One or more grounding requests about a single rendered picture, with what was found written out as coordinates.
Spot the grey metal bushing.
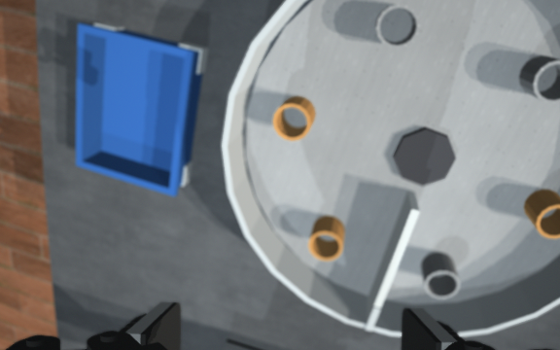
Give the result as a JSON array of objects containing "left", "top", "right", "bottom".
[
  {"left": 375, "top": 4, "right": 420, "bottom": 49},
  {"left": 519, "top": 55, "right": 560, "bottom": 104},
  {"left": 421, "top": 252, "right": 460, "bottom": 298}
]

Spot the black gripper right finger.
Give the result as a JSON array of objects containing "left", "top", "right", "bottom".
[{"left": 402, "top": 308, "right": 495, "bottom": 350}]

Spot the blue crate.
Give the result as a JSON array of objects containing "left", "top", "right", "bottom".
[{"left": 76, "top": 22, "right": 208, "bottom": 196}]

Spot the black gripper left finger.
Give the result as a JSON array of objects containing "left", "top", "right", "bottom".
[{"left": 6, "top": 302, "right": 181, "bottom": 350}]

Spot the bronze bushing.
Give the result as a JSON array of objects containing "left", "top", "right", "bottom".
[
  {"left": 524, "top": 190, "right": 560, "bottom": 238},
  {"left": 309, "top": 216, "right": 345, "bottom": 261},
  {"left": 273, "top": 96, "right": 315, "bottom": 141}
]

